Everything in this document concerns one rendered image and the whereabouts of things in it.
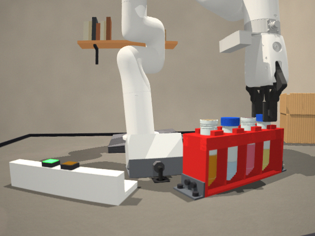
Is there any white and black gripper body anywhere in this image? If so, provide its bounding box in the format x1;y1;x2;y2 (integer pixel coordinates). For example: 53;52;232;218
245;32;288;87

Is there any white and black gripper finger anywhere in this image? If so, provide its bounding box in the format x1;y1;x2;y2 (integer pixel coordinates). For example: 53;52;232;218
246;86;264;118
262;61;287;122

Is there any brown cardboard box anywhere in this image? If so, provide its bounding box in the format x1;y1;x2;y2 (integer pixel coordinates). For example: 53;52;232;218
280;93;315;144

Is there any red tube rack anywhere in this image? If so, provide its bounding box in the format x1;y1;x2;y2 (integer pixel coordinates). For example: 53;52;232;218
183;123;284;197

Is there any dark grey bolted mounting bracket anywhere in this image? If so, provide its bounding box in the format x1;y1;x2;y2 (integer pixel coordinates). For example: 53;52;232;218
173;173;205;200

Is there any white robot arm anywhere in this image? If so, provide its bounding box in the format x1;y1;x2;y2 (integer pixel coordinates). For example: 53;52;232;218
117;0;281;140

